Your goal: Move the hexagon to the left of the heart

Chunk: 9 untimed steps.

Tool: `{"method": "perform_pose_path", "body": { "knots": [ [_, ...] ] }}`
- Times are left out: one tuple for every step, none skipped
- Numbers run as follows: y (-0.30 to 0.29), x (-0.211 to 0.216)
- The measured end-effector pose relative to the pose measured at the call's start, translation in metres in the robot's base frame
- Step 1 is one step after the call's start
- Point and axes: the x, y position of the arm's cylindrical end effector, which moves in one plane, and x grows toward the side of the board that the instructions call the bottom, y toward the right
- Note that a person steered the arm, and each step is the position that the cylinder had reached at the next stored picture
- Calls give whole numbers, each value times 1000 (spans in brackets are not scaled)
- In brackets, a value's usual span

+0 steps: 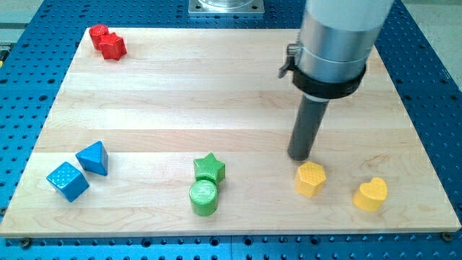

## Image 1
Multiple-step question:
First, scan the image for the yellow hexagon block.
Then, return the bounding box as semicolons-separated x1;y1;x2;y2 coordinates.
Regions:
295;161;326;198

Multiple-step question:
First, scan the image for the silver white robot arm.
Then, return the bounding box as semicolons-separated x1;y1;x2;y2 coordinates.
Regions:
278;0;393;100

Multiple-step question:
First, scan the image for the yellow heart block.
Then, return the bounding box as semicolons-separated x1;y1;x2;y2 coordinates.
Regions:
352;177;388;212

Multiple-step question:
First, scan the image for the light wooden board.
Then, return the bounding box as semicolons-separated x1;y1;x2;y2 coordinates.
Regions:
1;28;461;238

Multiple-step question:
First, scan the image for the green star block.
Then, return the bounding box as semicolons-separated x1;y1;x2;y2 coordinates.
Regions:
193;152;226;186

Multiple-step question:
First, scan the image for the green cylinder block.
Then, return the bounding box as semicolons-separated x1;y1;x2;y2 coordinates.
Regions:
189;180;218;217

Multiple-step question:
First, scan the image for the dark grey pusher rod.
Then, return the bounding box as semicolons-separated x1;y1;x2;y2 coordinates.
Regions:
287;95;329;161

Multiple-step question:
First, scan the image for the blue triangle block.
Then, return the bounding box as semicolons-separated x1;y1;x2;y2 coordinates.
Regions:
76;141;108;176

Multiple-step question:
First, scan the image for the red star-shaped block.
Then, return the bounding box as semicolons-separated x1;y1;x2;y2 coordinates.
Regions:
98;32;127;61

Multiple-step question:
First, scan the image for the red cylinder block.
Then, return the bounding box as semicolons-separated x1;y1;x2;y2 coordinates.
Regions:
89;24;109;51

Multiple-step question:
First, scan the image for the blue cube block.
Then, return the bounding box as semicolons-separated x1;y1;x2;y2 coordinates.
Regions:
46;162;90;202

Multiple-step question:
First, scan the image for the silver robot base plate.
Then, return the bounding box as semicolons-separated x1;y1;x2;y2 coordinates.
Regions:
188;0;265;15

